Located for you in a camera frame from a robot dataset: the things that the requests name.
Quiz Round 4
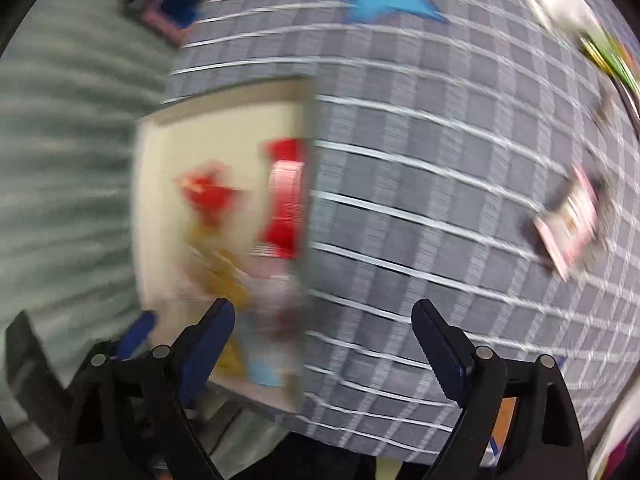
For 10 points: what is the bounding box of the gold snack packet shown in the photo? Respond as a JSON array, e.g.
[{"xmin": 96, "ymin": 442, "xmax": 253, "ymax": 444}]
[{"xmin": 182, "ymin": 224, "xmax": 256, "ymax": 376}]

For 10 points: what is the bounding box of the light blue snack packet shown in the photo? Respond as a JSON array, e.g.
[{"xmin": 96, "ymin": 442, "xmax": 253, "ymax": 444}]
[{"xmin": 246, "ymin": 333, "xmax": 288, "ymax": 388}]

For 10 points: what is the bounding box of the cream cardboard box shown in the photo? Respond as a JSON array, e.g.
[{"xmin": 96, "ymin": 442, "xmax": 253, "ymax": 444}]
[{"xmin": 131, "ymin": 76, "xmax": 316, "ymax": 413}]

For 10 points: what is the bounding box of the grey checked tablecloth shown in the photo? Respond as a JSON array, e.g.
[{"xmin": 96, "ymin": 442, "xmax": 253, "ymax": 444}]
[{"xmin": 167, "ymin": 0, "xmax": 639, "ymax": 463}]

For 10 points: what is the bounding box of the small red snack packet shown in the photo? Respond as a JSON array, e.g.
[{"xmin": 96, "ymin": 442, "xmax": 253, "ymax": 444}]
[{"xmin": 175, "ymin": 162, "xmax": 244, "ymax": 228}]

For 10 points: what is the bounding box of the pink white snack packet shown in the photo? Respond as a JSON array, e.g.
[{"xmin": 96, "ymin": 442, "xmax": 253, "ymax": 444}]
[{"xmin": 533, "ymin": 165, "xmax": 611, "ymax": 282}]

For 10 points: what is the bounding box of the long red snack bar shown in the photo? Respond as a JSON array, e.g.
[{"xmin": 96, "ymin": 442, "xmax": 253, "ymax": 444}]
[{"xmin": 262, "ymin": 138, "xmax": 306, "ymax": 260}]

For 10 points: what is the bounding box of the green snack bag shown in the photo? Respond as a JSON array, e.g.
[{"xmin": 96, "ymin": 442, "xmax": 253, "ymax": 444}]
[{"xmin": 580, "ymin": 32, "xmax": 639, "ymax": 98}]

